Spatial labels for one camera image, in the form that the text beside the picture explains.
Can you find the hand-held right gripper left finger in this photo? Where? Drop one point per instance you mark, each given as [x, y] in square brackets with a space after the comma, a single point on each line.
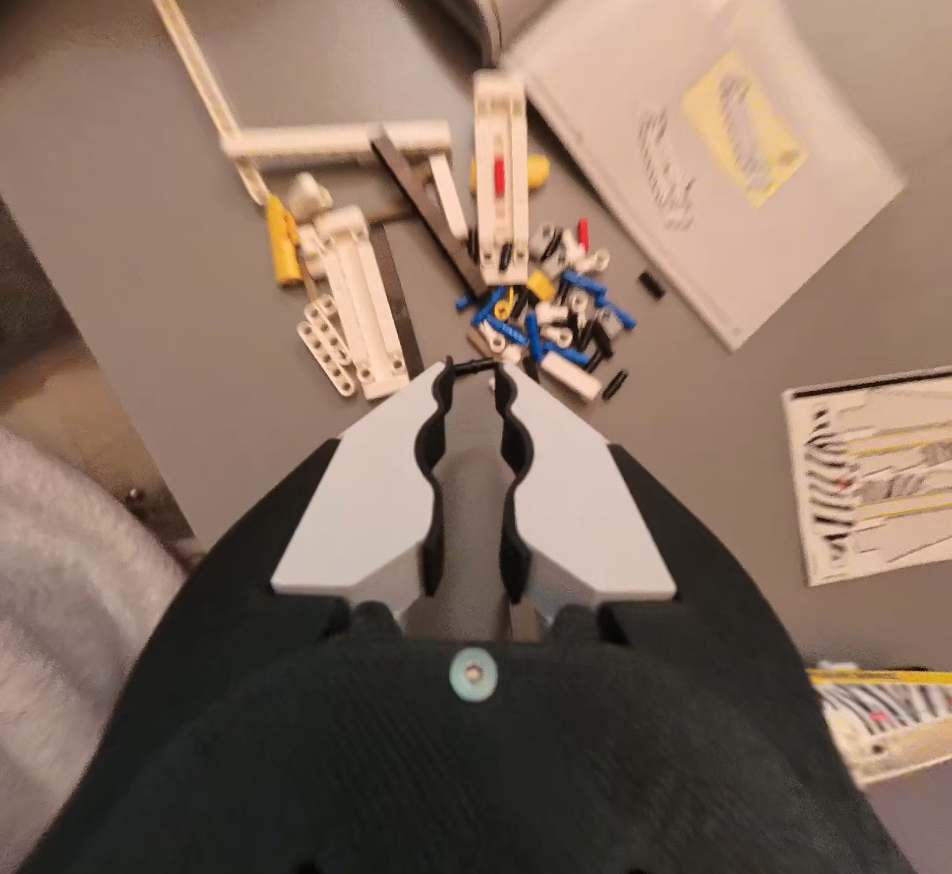
[357, 517]

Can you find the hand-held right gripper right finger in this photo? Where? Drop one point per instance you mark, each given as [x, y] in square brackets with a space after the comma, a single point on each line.
[587, 524]

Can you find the black lego connector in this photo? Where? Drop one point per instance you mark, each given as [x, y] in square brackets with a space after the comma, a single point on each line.
[470, 367]

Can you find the pile of small lego pieces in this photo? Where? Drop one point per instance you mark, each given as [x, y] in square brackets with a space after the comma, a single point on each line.
[550, 324]

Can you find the lego instruction booklet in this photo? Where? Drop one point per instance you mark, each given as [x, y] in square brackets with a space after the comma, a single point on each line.
[632, 34]

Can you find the short white lego beam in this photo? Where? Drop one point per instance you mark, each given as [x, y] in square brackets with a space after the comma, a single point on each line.
[327, 316]
[327, 361]

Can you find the white lego panel assembly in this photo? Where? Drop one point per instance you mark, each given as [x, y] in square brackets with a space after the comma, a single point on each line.
[357, 294]

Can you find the flat black lego strip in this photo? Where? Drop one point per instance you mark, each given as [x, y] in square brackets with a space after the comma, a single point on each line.
[398, 294]

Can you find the black lego pin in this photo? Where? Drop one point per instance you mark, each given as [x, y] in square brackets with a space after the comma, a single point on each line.
[651, 284]

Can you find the yellow lego piece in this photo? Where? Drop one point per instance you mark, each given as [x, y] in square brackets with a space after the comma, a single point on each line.
[282, 242]

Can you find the dark translucent lego beam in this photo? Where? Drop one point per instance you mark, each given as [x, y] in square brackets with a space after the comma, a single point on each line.
[424, 197]

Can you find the white lego beam assembly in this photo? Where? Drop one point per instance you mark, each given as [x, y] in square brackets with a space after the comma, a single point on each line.
[491, 115]

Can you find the zebra print sticker sheet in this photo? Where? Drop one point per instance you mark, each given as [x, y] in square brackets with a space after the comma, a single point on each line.
[885, 718]
[870, 472]

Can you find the person's grey sweater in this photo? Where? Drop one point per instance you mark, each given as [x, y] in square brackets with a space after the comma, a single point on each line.
[67, 591]

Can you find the white lego frame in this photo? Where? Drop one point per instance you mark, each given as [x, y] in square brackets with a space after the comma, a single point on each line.
[312, 141]

